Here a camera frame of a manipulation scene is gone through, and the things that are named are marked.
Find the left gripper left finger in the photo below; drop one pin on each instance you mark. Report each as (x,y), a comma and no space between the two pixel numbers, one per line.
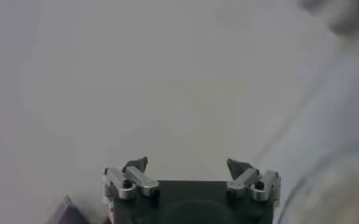
(139,179)

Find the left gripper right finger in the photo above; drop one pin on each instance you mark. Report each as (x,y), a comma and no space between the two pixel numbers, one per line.
(244,179)

